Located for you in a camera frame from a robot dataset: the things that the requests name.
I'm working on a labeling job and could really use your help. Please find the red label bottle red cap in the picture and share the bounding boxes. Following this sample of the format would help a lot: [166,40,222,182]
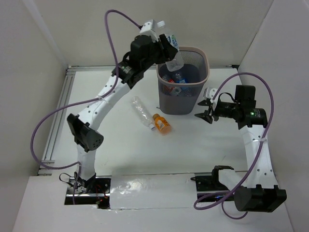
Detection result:
[161,74,175,83]

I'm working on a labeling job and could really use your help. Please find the blue label bottle white cap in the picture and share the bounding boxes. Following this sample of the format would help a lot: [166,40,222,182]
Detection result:
[170,87,191,97]

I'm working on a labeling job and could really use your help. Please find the orange juice bottle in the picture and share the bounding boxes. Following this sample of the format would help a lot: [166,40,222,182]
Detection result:
[153,114,171,135]

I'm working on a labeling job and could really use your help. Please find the clear unlabelled plastic bottle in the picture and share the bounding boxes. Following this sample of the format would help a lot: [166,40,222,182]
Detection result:
[130,96,155,130]

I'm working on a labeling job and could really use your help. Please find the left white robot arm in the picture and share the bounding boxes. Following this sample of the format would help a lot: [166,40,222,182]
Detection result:
[67,34,178,193]

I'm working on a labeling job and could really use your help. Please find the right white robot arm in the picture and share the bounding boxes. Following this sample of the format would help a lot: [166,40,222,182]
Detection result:
[196,85,287,213]

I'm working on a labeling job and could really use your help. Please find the grey mesh waste bin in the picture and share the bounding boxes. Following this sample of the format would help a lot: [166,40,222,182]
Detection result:
[156,46,210,115]

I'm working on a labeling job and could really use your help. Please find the white taped front panel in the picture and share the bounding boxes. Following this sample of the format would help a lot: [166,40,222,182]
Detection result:
[110,174,197,209]

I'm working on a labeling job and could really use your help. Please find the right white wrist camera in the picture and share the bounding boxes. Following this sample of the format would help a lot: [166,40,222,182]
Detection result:
[203,87,218,103]

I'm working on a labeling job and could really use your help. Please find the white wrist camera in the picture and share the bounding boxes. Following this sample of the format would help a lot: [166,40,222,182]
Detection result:
[139,19,159,42]
[203,87,218,103]

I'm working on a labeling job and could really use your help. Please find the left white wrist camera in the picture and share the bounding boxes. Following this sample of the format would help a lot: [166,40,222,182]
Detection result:
[139,19,159,42]

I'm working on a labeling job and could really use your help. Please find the aluminium frame rail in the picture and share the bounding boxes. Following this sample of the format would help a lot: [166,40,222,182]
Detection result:
[43,67,246,175]

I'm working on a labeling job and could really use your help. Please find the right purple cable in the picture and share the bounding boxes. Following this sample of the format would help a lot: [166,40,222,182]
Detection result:
[193,72,275,220]

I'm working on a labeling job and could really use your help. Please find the purple cable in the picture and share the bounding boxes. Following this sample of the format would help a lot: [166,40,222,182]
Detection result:
[30,9,143,206]
[193,72,275,220]

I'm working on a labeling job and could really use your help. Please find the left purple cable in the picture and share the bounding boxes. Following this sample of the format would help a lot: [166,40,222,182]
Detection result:
[30,9,143,206]

